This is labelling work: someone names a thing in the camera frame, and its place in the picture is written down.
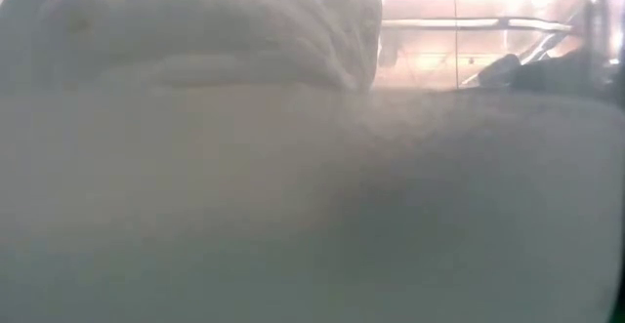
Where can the large clear plastic bin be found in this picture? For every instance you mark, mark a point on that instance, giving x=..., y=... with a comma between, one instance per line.
x=312, y=215

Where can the dark green garment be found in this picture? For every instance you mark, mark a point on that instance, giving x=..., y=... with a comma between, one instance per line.
x=552, y=76

